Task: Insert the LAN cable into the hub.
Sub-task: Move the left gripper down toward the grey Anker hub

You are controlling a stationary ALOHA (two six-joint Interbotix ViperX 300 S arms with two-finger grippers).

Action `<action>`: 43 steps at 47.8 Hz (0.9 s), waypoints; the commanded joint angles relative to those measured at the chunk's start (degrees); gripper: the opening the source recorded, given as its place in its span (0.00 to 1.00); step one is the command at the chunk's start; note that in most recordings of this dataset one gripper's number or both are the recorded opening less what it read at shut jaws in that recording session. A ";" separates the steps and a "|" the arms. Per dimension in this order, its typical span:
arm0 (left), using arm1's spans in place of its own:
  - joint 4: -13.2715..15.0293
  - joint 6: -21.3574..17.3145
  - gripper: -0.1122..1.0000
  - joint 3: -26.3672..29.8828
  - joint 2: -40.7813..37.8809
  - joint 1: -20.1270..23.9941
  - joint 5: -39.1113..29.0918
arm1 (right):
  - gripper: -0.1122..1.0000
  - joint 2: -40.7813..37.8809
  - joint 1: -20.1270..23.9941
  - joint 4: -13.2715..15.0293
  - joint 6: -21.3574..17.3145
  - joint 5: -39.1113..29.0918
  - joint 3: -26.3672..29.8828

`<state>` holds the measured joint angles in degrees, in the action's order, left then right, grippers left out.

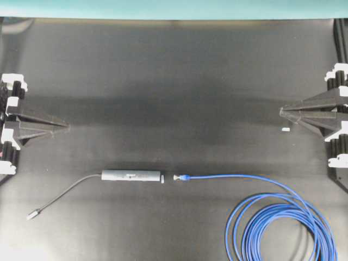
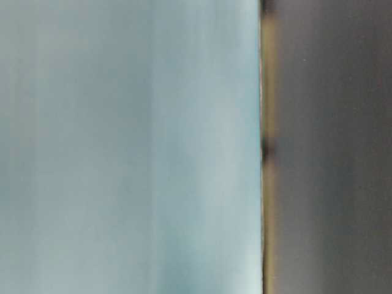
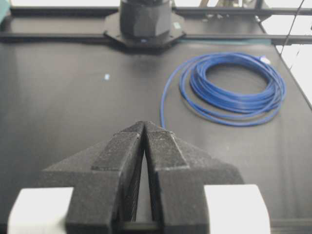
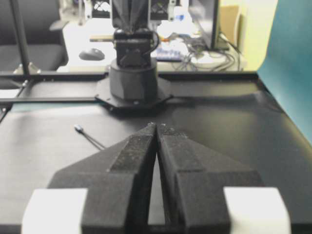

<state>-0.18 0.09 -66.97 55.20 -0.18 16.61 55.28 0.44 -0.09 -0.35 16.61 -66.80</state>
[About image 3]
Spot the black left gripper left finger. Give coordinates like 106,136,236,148
40,121,144,234

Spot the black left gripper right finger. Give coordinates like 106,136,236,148
144,121,244,234

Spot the blue LAN cable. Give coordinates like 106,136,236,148
159,52,286,129

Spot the white tape marker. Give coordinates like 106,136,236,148
103,74,110,80

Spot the black aluminium frame rail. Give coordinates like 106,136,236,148
0,1,312,48

